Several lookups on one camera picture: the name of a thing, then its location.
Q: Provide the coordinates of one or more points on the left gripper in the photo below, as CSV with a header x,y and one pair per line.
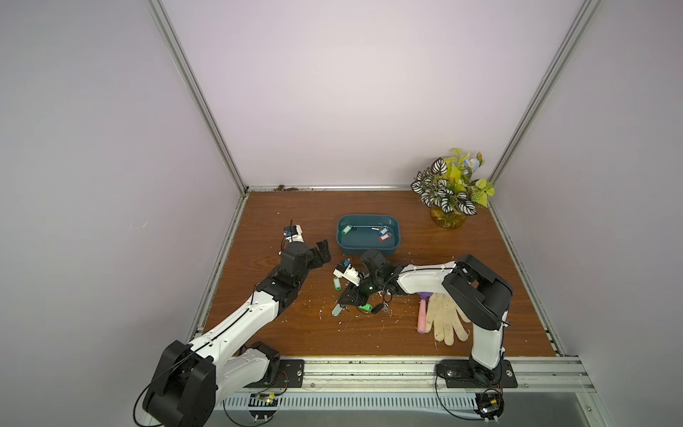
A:
x,y
323,253

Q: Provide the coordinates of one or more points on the mint green tag key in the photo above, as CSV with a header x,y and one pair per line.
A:
x,y
336,309

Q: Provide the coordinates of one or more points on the teal plastic storage box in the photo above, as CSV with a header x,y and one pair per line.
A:
x,y
366,232

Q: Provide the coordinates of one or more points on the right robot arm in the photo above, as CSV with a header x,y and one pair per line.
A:
x,y
458,300

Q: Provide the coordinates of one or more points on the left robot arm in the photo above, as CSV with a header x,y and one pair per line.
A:
x,y
191,378

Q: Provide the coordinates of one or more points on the potted plant in yellow vase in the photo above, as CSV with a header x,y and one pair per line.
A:
x,y
448,187

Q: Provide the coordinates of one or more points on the left controller board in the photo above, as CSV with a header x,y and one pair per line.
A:
x,y
262,407

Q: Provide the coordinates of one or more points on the controller board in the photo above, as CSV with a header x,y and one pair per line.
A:
x,y
489,405
262,407

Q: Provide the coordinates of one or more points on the right controller board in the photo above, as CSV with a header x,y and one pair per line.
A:
x,y
489,405

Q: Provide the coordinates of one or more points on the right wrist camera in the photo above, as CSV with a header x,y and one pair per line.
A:
x,y
346,270

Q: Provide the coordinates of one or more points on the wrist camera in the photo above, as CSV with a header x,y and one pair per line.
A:
x,y
293,233
346,270

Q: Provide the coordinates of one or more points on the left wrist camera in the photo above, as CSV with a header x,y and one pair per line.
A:
x,y
293,233

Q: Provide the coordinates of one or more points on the purple trowel with pink handle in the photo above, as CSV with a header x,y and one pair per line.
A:
x,y
421,320

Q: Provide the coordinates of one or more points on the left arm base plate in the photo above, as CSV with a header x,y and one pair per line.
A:
x,y
288,374

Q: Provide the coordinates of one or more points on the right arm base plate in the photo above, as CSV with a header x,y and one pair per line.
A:
x,y
466,373

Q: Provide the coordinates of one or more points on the aluminium front rail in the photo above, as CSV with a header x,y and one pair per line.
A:
x,y
417,374

